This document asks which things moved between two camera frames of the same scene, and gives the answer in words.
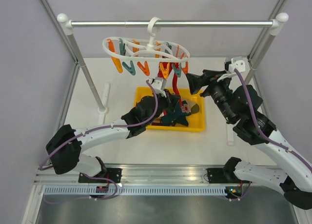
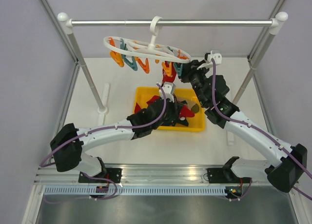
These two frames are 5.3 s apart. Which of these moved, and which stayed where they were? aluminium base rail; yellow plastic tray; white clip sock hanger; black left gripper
Moved: black left gripper; white clip sock hanger
Stayed: yellow plastic tray; aluminium base rail
